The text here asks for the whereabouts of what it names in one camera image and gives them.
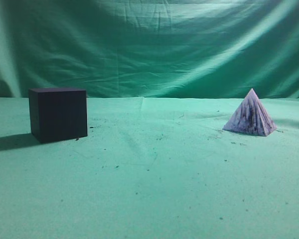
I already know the white purple square pyramid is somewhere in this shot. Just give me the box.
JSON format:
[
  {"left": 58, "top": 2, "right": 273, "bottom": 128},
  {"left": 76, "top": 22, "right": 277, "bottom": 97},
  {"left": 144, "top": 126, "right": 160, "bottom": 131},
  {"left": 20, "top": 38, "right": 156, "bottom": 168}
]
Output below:
[{"left": 222, "top": 89, "right": 277, "bottom": 136}]

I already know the dark purple cube block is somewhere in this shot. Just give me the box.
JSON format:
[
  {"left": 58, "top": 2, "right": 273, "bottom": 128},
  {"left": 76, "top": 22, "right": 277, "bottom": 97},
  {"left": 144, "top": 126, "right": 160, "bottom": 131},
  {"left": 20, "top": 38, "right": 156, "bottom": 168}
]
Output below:
[{"left": 28, "top": 87, "right": 88, "bottom": 143}]

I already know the green table cloth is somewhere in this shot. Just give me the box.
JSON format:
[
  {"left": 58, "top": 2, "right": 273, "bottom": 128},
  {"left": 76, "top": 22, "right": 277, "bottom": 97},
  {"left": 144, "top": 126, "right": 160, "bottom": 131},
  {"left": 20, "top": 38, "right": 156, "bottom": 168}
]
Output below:
[{"left": 0, "top": 98, "right": 299, "bottom": 239}]

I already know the green cloth backdrop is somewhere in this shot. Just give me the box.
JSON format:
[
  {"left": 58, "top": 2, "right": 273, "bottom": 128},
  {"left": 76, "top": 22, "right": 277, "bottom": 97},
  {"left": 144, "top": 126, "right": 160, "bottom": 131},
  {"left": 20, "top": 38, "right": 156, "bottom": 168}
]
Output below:
[{"left": 0, "top": 0, "right": 299, "bottom": 99}]

